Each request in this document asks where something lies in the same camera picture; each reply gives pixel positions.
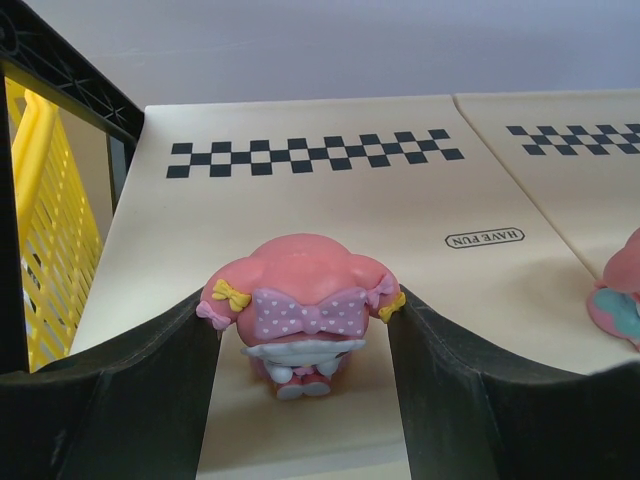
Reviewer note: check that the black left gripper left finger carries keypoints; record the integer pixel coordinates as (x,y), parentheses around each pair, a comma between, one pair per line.
(132,407)

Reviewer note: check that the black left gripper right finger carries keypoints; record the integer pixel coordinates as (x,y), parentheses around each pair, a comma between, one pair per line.
(473,410)

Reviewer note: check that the pink round bunny toy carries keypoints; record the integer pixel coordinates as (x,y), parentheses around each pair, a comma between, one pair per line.
(613,304)

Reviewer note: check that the pink blue-bow bunny toy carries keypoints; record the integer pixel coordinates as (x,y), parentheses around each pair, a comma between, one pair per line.
(301,304)

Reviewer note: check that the beige three-tier shelf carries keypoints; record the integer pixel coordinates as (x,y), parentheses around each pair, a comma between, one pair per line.
(497,211)

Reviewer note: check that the yellow plastic shopping basket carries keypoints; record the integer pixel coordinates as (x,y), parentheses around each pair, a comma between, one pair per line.
(60,244)

